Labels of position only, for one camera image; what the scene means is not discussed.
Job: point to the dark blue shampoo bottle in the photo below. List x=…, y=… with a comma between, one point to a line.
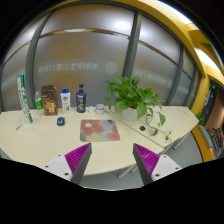
x=81, y=99

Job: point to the green plastic drink bottle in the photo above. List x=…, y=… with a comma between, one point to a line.
x=38, y=102

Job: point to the small black round object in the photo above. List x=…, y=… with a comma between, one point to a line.
x=142, y=128

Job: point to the green white tall tube box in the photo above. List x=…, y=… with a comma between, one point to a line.
x=23, y=99

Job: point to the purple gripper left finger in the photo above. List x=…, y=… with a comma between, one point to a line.
x=71, y=166

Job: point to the white blue-capped lotion bottle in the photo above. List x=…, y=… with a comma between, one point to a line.
x=65, y=100

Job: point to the green potted pothos plant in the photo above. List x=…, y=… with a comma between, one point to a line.
x=126, y=94

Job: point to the dark blue computer mouse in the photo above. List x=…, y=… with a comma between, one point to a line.
x=61, y=121

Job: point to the crumpled white paper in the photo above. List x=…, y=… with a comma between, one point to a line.
x=91, y=110

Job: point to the floral pastel mouse pad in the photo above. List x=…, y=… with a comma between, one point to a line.
x=98, y=131

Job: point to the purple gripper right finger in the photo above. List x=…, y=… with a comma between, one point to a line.
x=152, y=166

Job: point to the brown paper box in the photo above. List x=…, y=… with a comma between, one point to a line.
x=49, y=100

